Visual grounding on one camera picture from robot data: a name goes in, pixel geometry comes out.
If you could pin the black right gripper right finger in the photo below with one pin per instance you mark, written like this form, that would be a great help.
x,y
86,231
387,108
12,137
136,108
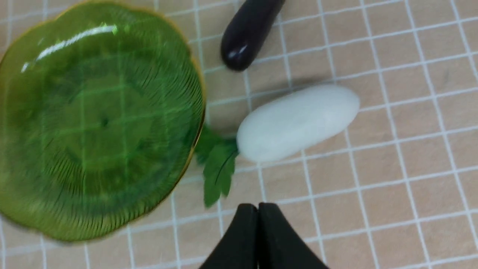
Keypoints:
x,y
279,245

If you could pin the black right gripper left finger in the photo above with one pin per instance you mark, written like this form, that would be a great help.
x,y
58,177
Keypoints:
x,y
237,248

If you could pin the white radish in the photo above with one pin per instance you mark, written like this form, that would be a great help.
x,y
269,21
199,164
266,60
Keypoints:
x,y
274,131

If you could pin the dark purple eggplant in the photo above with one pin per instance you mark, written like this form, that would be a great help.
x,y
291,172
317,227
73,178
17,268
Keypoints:
x,y
247,32

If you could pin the green ribbed plastic plate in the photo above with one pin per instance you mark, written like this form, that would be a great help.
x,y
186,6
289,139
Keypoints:
x,y
101,110

